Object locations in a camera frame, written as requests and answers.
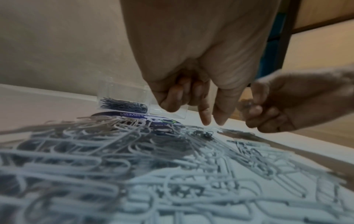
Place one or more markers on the person's left hand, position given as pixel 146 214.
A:
pixel 204 50

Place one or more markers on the person's right hand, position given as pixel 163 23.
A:
pixel 298 100

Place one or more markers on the blue paper clip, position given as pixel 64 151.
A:
pixel 246 105

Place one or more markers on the clear plastic two-compartment box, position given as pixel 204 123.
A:
pixel 138 98

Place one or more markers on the cluster of sorted blue clips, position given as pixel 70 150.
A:
pixel 123 104

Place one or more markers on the pile of mixed paper clips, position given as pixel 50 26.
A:
pixel 152 170

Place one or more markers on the blue fabric item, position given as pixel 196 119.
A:
pixel 272 39

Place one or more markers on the round purple sticker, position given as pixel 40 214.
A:
pixel 130 116

